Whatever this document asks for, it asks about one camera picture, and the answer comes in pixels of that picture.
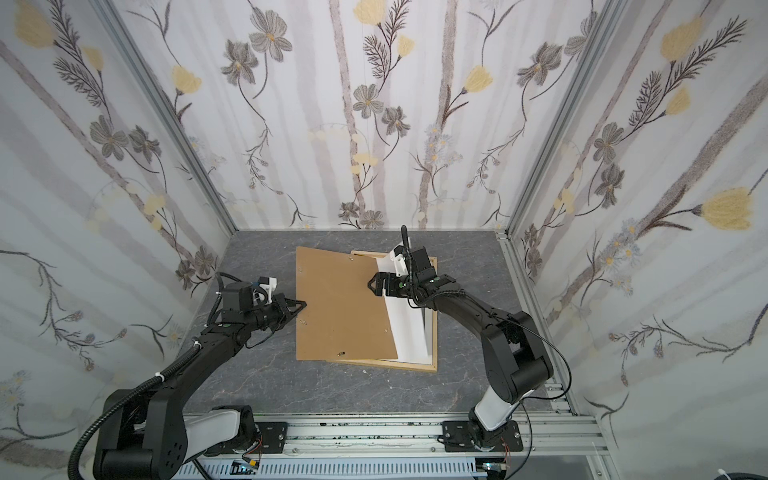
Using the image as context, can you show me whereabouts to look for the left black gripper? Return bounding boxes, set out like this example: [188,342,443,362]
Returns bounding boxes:
[242,293,306,332]

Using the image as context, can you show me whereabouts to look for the white photo paper sheet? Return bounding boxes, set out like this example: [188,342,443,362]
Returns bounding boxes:
[375,251,434,366]

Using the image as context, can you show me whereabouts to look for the brown frame backing board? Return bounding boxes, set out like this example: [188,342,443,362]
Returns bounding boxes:
[296,247,397,361]

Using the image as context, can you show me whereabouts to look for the wooden picture frame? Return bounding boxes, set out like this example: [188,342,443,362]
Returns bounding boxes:
[297,249,438,373]

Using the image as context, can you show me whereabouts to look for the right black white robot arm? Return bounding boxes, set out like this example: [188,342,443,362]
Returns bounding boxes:
[367,246,554,452]

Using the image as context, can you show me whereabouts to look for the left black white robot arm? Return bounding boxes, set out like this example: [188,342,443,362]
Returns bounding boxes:
[68,277,307,479]

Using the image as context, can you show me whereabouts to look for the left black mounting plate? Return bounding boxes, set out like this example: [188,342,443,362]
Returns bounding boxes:
[251,421,288,454]

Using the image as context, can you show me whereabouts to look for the black mounting plate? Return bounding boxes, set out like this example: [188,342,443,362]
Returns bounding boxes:
[251,421,288,454]
[438,420,524,453]

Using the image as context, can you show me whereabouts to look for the small green circuit board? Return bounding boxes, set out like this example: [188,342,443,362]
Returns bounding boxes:
[230,460,259,475]

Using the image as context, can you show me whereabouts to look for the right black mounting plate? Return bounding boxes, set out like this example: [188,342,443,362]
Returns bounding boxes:
[438,420,524,453]

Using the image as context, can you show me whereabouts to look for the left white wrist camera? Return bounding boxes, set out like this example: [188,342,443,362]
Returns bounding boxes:
[253,276,277,306]

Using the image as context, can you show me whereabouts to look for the left black corrugated cable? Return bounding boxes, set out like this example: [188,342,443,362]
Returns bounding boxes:
[67,341,202,480]

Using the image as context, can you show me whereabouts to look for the right black cable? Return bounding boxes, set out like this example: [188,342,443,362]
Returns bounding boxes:
[509,323,574,480]

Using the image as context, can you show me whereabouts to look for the white slotted cable duct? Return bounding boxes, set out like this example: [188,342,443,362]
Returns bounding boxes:
[199,457,487,479]

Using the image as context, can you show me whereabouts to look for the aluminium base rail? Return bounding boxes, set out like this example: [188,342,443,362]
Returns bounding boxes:
[113,412,607,463]

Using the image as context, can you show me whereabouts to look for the right corner aluminium post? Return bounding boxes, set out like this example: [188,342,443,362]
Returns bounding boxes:
[503,0,629,237]

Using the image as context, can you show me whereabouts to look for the corner aluminium post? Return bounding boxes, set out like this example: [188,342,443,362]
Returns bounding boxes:
[503,0,629,237]
[90,0,238,236]

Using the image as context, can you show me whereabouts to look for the left corner aluminium post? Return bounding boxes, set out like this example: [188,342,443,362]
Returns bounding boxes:
[90,0,238,236]

